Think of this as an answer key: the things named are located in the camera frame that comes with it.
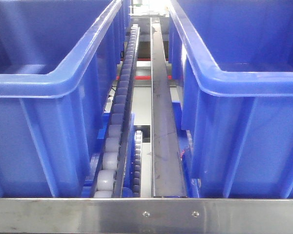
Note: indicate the white roller track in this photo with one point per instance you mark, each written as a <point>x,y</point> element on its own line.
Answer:
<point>115,166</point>

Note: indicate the blue bin upper left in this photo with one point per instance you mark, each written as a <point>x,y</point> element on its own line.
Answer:
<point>58,60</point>

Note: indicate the blue bin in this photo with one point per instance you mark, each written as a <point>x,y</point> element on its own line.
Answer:
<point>58,60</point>
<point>234,62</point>

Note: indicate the blue bin upper middle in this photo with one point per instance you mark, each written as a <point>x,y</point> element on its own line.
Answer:
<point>234,62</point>

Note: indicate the steel rack left unit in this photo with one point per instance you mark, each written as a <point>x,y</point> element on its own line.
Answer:
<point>145,216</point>

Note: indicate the steel divider rail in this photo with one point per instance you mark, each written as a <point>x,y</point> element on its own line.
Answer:
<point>167,170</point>

